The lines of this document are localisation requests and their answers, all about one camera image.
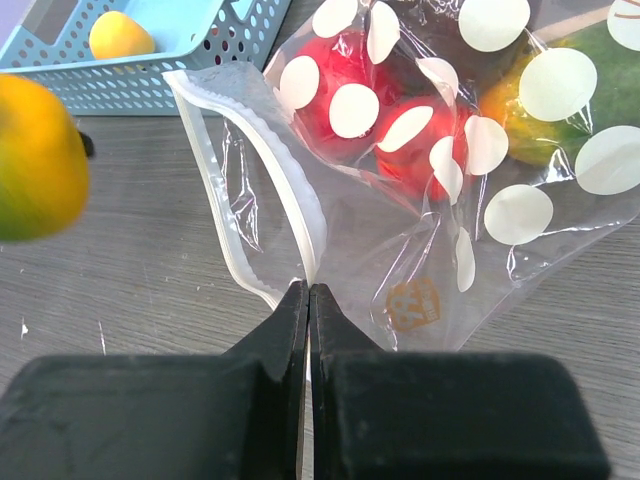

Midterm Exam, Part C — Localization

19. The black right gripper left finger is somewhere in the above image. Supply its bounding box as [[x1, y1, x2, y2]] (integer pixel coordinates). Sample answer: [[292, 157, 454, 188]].
[[1, 281, 309, 479]]

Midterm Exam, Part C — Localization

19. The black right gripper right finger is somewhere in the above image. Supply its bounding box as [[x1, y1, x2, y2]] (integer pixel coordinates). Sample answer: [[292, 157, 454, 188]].
[[308, 284, 611, 479]]

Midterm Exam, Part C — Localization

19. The clear zip top bag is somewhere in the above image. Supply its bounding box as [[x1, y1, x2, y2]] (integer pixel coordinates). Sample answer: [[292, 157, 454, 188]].
[[164, 1, 639, 350]]

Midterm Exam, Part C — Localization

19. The fake yellow lemon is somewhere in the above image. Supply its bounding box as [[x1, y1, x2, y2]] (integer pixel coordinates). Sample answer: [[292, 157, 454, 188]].
[[1, 73, 95, 243]]

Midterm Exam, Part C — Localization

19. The fake yellow peach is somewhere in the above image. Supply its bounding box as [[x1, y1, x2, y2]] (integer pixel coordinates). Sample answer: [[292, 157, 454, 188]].
[[89, 11, 155, 60]]

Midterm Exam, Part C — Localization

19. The fake red pear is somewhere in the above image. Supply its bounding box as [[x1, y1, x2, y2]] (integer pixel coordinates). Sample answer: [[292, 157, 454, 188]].
[[373, 95, 473, 202]]

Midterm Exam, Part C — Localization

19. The fake green orange mango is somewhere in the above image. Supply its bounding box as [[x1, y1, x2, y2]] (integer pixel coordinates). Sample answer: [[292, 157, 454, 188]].
[[479, 15, 639, 166]]

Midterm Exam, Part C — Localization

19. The fake red pomegranate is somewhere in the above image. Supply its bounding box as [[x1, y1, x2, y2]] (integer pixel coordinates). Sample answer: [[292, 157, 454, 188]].
[[280, 30, 403, 163]]

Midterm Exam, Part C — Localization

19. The light blue perforated basket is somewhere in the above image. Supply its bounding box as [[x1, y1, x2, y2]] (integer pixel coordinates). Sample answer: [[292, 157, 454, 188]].
[[1, 0, 290, 116]]

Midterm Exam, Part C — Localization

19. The beige drawstring cloth bag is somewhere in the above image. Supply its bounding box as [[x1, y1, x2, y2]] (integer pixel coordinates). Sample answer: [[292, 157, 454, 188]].
[[533, 1, 639, 42]]

